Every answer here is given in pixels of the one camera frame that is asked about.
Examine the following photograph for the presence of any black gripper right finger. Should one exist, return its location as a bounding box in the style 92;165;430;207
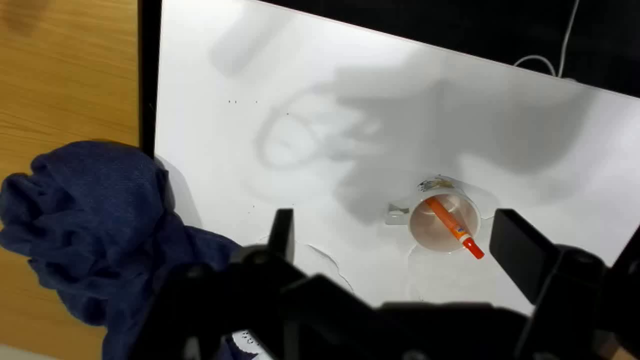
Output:
487;208;559;309

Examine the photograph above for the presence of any navy blue cloth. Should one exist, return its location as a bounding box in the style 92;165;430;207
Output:
0;138;243;360

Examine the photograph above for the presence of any thin white cable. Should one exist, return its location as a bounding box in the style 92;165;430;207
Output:
512;0;584;81

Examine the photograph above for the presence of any white ceramic mug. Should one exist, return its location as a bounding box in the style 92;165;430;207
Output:
384;174;481;258

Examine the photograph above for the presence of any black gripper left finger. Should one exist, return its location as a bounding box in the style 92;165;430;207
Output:
267;207;296;265

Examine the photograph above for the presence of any yellow wooden desk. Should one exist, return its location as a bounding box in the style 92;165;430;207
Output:
0;0;143;360

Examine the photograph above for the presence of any orange marker pen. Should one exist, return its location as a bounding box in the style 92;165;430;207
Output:
424;195;486;263

